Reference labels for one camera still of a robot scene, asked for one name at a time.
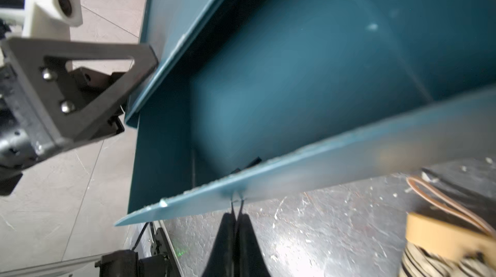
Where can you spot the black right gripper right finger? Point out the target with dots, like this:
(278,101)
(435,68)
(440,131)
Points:
(249,260)

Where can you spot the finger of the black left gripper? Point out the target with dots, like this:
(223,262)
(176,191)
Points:
(99,103)
(58,109)

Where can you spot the metal base rail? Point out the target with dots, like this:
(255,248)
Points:
(61,268)

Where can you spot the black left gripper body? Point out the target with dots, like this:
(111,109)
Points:
(18,131)

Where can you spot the beige umbrella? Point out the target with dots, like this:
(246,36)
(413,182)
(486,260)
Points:
(438,248)

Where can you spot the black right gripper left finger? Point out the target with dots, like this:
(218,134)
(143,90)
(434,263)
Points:
(220,263)

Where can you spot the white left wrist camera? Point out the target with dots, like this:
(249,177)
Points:
(40,19)

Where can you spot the teal and yellow drawer box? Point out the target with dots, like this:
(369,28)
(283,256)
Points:
(261,99)

